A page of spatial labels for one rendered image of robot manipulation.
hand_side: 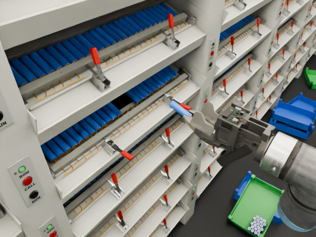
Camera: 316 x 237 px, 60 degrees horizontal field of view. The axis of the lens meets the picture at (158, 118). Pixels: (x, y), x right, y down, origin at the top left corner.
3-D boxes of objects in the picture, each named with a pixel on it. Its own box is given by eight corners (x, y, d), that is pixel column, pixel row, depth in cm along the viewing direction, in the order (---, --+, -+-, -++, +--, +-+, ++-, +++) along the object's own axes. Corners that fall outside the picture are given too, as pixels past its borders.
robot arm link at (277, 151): (288, 160, 64) (272, 187, 58) (267, 150, 66) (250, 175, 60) (302, 132, 58) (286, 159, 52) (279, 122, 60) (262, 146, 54)
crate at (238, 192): (291, 201, 171) (295, 194, 166) (280, 225, 159) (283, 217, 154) (246, 177, 186) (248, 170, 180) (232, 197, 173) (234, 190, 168)
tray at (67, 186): (195, 95, 103) (206, 78, 96) (60, 206, 66) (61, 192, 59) (157, 62, 107) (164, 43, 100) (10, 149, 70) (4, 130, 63)
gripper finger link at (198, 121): (185, 100, 67) (220, 114, 63) (183, 118, 71) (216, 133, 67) (179, 106, 65) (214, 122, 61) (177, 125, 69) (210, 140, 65)
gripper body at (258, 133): (230, 100, 65) (280, 122, 59) (223, 127, 70) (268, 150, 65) (213, 116, 60) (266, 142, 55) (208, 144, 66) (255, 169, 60)
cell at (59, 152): (48, 138, 70) (64, 155, 69) (42, 141, 69) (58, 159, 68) (48, 134, 69) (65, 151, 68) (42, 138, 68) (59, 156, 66)
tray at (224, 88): (258, 70, 158) (272, 52, 147) (203, 123, 121) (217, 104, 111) (230, 49, 162) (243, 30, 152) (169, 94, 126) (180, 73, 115)
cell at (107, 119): (96, 107, 80) (112, 122, 79) (91, 111, 79) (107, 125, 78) (97, 104, 79) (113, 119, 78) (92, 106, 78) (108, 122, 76)
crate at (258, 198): (261, 241, 152) (262, 239, 145) (228, 220, 161) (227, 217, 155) (284, 195, 161) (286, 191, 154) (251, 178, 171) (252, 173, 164)
